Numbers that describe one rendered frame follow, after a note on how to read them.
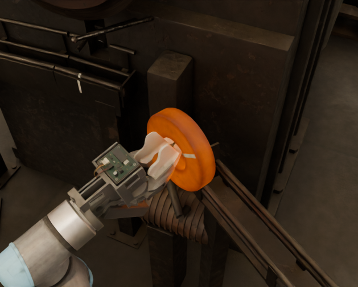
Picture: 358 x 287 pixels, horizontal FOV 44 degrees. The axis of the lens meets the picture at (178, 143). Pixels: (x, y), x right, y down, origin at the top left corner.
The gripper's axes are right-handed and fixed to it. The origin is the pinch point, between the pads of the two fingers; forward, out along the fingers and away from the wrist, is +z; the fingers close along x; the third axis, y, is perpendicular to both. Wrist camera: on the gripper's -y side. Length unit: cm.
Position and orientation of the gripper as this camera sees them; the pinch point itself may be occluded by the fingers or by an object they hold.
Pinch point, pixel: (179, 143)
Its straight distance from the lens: 77.2
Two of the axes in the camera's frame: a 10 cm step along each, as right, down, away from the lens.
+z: 7.5, -6.3, 2.1
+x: -6.3, -5.8, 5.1
